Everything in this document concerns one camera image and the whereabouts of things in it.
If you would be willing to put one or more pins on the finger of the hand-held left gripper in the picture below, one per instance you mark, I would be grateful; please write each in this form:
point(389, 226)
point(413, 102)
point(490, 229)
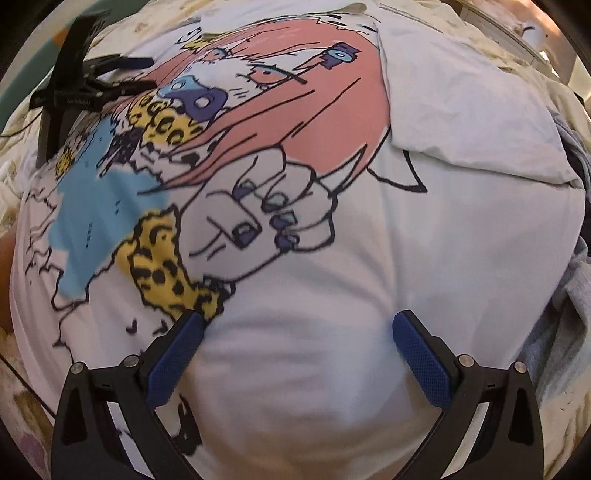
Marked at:
point(136, 62)
point(134, 87)

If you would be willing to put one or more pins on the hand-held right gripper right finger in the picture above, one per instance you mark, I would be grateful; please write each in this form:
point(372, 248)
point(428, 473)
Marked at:
point(422, 364)

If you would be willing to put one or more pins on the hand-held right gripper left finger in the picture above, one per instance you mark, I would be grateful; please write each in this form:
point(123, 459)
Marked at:
point(178, 364)

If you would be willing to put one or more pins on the grey fleece garment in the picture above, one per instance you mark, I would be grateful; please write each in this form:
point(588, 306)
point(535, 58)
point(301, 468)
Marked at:
point(554, 350)

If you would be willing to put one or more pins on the white printed t-shirt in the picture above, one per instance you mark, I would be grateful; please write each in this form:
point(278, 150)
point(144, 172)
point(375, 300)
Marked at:
point(369, 230)

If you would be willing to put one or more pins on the yellow bear-print duvet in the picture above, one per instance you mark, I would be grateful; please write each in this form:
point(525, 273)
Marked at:
point(14, 184)

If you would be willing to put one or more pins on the teal padded bed frame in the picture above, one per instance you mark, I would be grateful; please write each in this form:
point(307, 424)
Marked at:
point(21, 76)

